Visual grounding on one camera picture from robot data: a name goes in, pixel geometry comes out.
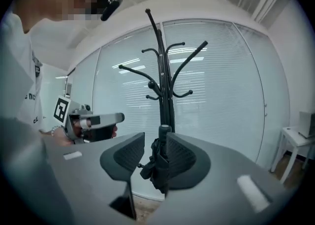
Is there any white box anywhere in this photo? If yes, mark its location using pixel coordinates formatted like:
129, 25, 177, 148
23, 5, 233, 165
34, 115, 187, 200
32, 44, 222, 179
298, 111, 315, 139

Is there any white side table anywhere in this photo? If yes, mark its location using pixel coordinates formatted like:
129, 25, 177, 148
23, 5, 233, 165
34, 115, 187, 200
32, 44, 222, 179
270, 125, 315, 184

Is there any person's left forearm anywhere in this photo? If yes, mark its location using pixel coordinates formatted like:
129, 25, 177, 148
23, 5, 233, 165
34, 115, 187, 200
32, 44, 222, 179
38, 129, 56, 138

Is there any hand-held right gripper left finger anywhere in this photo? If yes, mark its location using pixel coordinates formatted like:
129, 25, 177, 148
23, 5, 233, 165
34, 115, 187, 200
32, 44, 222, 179
99, 132, 146, 221

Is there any person's left hand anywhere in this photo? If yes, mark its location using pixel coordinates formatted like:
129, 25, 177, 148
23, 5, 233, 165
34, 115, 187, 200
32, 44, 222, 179
54, 120, 84, 147

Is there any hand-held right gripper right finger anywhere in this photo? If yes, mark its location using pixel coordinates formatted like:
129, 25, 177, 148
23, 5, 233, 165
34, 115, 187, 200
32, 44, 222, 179
166, 132, 212, 191

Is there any black umbrella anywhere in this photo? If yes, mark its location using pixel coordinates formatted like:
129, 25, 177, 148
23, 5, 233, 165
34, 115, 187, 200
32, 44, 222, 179
137, 124, 172, 194

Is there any silver bracelet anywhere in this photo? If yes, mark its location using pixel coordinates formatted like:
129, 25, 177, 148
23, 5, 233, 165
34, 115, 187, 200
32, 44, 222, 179
50, 125, 63, 137

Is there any person's white printed t-shirt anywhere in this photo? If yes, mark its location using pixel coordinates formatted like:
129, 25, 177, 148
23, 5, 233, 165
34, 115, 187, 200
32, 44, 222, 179
0, 11, 45, 133

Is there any glass partition with blinds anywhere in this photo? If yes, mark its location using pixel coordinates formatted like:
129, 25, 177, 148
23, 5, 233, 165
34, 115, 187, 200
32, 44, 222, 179
65, 18, 291, 201

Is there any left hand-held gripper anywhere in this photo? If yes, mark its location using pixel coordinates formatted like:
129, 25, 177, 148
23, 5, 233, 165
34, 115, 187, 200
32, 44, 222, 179
53, 95, 126, 145

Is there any black metal coat rack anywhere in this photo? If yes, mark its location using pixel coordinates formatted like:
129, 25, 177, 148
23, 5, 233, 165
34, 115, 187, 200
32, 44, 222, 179
118, 8, 209, 134

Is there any black head-worn camera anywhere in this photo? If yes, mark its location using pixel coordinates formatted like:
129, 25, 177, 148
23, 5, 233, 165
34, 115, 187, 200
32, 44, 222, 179
100, 0, 124, 22

